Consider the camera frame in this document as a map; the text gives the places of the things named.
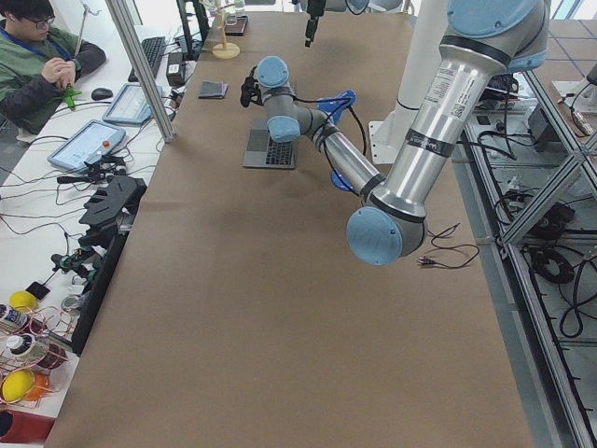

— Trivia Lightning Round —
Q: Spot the teach pendant tablet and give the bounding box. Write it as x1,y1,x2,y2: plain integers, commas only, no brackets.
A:
103,83,152,127
47,119,126,172

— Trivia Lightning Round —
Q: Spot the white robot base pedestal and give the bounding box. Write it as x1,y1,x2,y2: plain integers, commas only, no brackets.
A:
369,0,448,164

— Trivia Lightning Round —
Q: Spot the aluminium frame post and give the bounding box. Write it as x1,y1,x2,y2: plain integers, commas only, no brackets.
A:
105,0,175,144

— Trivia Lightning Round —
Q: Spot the yellow ball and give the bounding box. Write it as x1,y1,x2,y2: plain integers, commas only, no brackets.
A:
1,370,35,402

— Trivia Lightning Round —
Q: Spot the teach pendant tablet far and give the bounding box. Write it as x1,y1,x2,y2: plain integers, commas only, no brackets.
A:
103,83,152,127

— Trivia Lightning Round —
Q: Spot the grey folded cloth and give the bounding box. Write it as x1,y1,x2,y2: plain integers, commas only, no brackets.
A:
198,80,229,99

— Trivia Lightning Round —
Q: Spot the black computer mouse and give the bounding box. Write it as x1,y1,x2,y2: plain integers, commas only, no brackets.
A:
90,88,114,101

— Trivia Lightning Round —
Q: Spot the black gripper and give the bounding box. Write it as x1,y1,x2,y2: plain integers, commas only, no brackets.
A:
240,66,260,108
304,0,325,48

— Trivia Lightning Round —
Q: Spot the blue desk lamp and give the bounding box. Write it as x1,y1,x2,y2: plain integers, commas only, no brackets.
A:
316,90,356,192

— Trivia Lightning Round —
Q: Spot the black lamp power cable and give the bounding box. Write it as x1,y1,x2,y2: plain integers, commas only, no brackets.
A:
416,222,480,271

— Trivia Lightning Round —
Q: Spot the wooden cup stand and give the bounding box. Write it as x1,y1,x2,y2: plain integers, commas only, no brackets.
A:
202,0,241,60

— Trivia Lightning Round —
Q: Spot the grey laptop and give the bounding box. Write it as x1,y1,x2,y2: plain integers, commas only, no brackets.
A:
242,119,296,170

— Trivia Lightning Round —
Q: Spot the seated person green jacket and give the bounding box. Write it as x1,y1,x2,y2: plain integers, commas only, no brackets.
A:
1,1,106,134

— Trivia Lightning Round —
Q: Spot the black keyboard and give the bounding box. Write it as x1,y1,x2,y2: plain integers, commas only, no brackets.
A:
141,36,166,77

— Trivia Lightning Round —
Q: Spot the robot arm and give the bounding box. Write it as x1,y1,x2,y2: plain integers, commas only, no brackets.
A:
305,0,369,48
254,1,550,265

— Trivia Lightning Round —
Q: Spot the teach pendant tablet near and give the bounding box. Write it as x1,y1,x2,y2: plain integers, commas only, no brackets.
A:
47,119,126,172

